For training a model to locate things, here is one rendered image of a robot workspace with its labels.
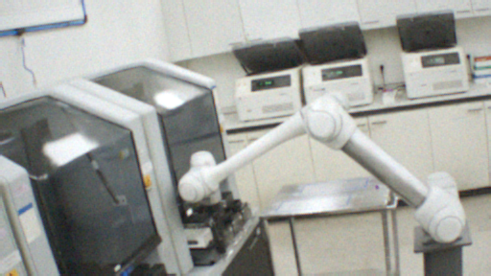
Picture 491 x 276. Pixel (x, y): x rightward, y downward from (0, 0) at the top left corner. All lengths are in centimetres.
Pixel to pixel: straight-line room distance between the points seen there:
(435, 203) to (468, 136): 252
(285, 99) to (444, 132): 136
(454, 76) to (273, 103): 153
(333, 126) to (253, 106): 275
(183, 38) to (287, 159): 143
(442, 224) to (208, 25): 342
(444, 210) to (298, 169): 277
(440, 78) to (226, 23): 192
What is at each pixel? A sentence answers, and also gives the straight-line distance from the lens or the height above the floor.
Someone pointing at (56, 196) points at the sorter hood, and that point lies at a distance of 156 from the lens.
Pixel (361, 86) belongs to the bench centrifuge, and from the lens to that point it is 438.
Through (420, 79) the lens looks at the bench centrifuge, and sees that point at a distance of 436.
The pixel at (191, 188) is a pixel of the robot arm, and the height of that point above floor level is 114.
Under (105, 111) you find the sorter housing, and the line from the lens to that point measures 202.
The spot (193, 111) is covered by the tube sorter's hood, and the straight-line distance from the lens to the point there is 249.
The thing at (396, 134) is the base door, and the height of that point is 64.
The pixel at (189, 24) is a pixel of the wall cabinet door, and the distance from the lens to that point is 496.
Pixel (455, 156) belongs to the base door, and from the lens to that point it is 450.
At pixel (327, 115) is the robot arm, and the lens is 185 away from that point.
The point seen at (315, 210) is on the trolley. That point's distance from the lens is 250.
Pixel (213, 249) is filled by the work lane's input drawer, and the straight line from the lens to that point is 233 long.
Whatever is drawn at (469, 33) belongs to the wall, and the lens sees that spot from 499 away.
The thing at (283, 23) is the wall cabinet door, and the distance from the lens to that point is 471.
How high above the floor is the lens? 166
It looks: 11 degrees down
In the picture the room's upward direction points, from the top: 11 degrees counter-clockwise
